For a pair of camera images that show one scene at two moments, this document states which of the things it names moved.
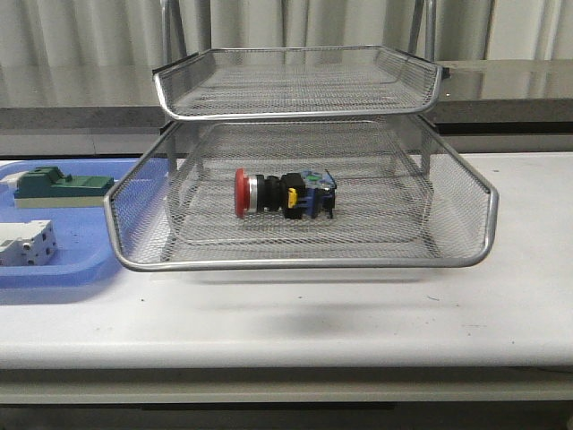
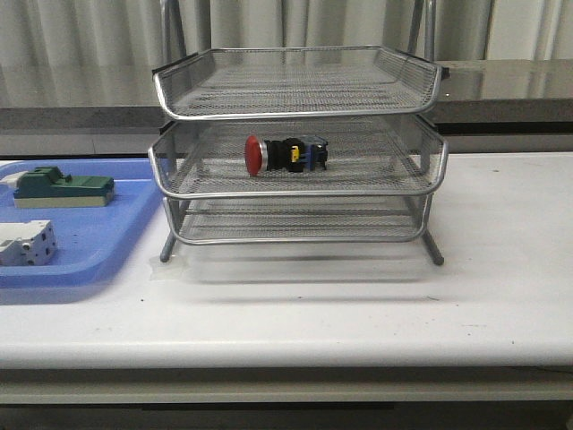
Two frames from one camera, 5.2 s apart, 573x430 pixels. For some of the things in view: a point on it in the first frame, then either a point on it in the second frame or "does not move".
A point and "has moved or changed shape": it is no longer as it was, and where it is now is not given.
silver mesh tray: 286,81 does not move
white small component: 12,179 does not move
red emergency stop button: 311,193 → 294,154
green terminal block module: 46,187 does not move
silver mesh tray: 403,202 has moved or changed shape
